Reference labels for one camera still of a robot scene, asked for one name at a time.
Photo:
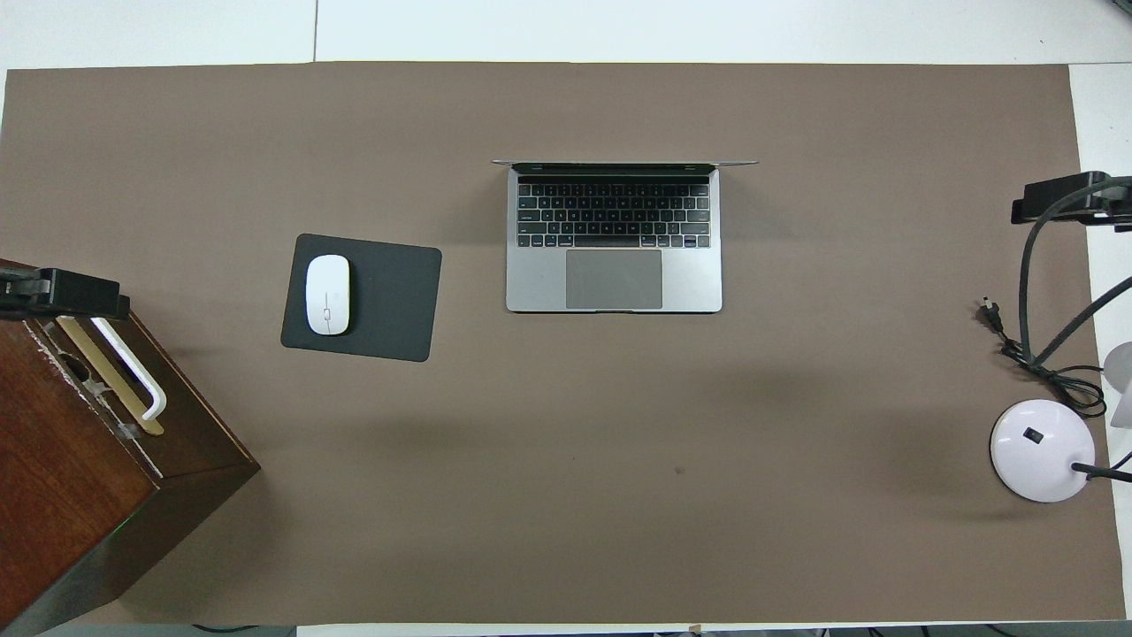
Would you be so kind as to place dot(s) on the silver grey laptop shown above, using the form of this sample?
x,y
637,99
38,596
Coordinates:
x,y
531,283

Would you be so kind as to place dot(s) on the dark wooden box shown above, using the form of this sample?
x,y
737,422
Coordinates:
x,y
53,442

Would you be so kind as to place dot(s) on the white computer mouse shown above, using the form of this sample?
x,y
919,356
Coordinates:
x,y
327,295

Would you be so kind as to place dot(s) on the white desk lamp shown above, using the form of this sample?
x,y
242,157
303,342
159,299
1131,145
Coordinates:
x,y
1035,460

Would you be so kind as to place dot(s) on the black mouse pad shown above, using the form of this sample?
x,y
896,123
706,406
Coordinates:
x,y
398,301

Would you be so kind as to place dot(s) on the brown table mat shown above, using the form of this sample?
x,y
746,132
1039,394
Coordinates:
x,y
619,442

